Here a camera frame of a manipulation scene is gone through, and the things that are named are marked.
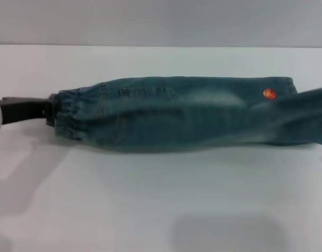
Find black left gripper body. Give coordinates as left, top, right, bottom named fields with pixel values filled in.
left=0, top=96, right=53, bottom=124

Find blue denim shorts with print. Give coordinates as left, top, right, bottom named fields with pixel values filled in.
left=45, top=75, right=322, bottom=155

